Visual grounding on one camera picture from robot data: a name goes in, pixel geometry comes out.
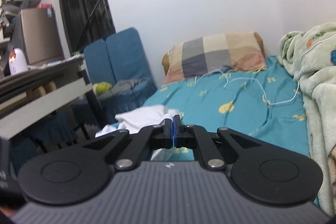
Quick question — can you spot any grey folded cloth on chair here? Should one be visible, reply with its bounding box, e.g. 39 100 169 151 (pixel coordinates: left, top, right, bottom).
98 79 146 100

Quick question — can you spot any dark window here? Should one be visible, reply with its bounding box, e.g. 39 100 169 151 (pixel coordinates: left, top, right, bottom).
59 0 116 53

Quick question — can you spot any white t-shirt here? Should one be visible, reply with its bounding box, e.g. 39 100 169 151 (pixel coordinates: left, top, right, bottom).
95 105 184 138

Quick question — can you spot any checkered pillow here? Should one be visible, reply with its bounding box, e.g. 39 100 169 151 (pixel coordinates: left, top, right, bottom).
162 32 266 84

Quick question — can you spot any white charging cable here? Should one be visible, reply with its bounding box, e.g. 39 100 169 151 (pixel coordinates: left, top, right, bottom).
194 39 336 106

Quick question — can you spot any cardboard box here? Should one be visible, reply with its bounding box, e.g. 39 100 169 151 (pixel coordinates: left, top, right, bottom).
13 7 64 66

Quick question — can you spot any blue covered chair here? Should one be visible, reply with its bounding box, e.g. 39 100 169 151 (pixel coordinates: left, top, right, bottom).
84 28 157 124

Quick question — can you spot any teal patterned bed sheet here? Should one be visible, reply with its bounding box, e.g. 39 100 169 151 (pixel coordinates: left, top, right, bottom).
99 55 320 208

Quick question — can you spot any light green fleece blanket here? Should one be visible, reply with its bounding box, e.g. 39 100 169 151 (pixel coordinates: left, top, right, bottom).
277 23 335 215

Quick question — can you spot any yellow green plush toy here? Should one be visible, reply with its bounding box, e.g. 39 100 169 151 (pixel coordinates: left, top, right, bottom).
93 82 113 95

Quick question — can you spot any white round humidifier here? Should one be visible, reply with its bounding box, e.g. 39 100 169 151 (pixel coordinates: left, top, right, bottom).
9 48 29 75

